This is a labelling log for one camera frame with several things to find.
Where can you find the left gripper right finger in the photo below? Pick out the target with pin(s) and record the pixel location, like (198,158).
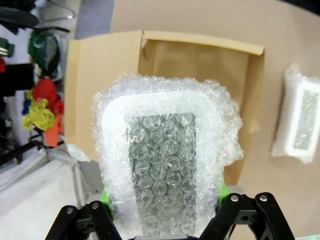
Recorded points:
(250,220)

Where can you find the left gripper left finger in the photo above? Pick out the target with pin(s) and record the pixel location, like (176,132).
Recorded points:
(100,220)

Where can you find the bubble-wrapped white clock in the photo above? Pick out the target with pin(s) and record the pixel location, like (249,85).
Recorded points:
(162,150)
(300,120)

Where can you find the white cover sheet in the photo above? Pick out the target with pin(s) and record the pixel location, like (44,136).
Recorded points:
(37,195)

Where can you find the orange cloth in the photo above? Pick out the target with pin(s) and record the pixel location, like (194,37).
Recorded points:
(53,132)

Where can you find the yellow cloth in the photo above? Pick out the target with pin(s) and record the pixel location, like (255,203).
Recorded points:
(37,115)

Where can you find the red cloth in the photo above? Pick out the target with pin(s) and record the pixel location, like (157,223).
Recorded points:
(47,92)

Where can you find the green garment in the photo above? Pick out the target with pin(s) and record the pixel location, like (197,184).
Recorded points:
(42,52)

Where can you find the open brown cardboard box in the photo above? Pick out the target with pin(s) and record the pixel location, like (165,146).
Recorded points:
(175,57)

